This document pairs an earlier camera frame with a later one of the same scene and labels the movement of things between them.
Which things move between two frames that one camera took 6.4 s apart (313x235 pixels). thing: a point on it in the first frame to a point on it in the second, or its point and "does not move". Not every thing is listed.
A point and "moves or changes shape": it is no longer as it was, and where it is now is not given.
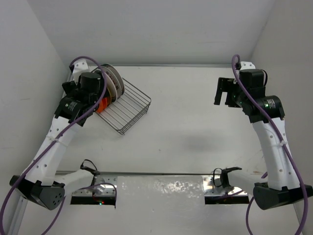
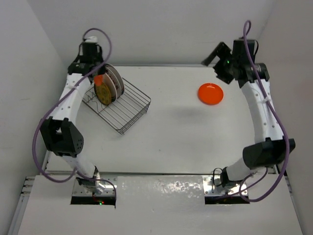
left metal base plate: (102, 185) does not move
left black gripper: (69, 86) to (101, 56)
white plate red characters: (113, 69) does not move
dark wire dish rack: (123, 113) does not move
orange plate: (102, 105) to (210, 94)
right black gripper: (226, 84) to (223, 51)
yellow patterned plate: (112, 90) moves or changes shape
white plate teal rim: (112, 75) does not move
